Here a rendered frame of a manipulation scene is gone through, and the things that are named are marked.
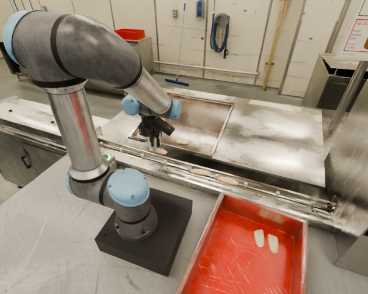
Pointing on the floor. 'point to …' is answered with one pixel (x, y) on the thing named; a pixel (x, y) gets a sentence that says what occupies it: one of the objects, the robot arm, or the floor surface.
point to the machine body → (24, 149)
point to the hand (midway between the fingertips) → (157, 148)
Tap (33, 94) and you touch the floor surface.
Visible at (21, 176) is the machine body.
